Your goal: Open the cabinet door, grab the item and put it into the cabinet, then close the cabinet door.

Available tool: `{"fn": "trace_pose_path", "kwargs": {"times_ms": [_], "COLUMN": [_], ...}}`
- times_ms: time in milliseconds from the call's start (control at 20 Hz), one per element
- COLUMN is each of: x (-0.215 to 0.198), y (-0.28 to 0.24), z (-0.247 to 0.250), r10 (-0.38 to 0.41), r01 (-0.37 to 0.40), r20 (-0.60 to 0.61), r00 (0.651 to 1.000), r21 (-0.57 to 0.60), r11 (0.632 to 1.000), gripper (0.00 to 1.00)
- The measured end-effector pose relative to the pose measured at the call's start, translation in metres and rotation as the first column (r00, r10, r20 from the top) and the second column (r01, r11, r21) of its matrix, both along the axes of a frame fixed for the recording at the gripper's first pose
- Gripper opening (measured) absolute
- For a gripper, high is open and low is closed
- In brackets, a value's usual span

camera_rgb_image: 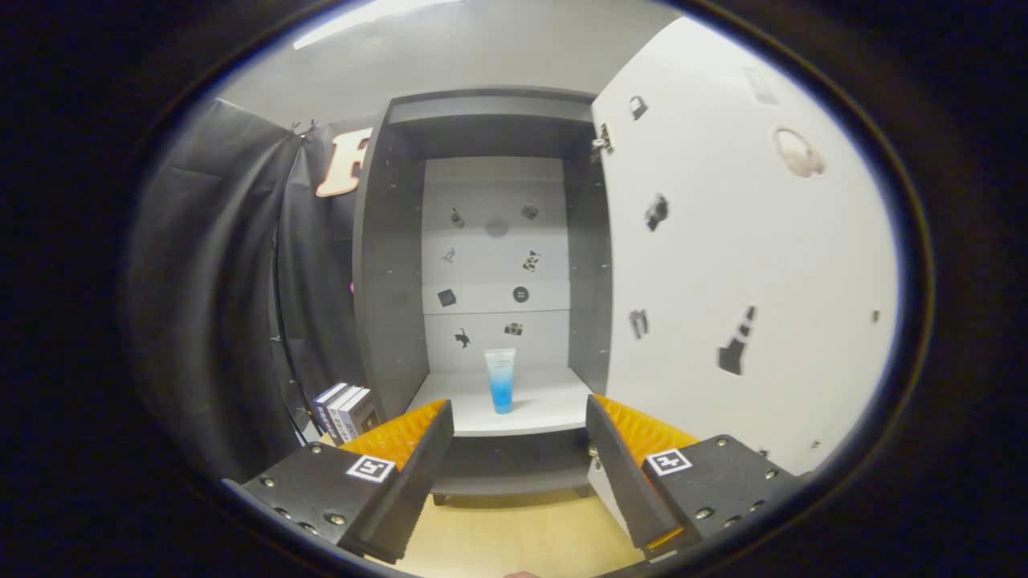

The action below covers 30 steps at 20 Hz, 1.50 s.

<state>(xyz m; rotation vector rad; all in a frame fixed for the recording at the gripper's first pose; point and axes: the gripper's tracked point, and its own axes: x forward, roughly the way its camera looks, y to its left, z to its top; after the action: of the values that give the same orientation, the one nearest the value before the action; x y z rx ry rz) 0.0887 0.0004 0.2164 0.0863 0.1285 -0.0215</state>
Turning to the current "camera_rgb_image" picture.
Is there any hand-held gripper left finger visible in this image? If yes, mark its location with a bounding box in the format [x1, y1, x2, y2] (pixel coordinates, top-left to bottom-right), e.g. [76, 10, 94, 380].
[223, 399, 456, 565]

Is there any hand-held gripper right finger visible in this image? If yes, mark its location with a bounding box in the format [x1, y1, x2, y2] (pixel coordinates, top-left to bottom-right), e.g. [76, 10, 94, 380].
[584, 393, 804, 561]

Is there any blue white tube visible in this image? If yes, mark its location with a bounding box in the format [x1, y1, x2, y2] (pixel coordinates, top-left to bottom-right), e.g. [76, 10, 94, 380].
[483, 348, 517, 415]

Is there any white cabinet door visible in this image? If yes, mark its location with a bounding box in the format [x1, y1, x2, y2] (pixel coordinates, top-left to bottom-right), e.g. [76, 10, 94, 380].
[586, 16, 899, 540]

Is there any grey cover book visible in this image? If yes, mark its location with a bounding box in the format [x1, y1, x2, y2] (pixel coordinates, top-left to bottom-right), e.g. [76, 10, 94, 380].
[339, 389, 378, 442]

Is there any white spine book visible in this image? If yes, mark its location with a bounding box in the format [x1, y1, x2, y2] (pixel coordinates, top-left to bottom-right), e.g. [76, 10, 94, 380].
[326, 385, 362, 445]

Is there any grey cabinet shelf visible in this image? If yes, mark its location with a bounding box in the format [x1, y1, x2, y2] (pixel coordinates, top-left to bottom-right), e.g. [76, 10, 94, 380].
[406, 368, 595, 438]

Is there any dark blue book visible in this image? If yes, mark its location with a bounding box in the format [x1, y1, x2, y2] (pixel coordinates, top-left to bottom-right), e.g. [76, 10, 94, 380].
[312, 382, 348, 442]

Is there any grey cabinet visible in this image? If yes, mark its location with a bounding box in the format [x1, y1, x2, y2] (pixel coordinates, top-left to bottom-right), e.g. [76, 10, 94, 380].
[351, 87, 615, 505]

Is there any black backdrop cloth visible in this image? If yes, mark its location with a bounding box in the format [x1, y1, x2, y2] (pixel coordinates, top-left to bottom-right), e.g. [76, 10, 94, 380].
[120, 96, 375, 482]

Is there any black cable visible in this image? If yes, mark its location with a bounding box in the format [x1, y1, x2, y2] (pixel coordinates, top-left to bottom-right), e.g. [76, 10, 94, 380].
[270, 221, 312, 444]

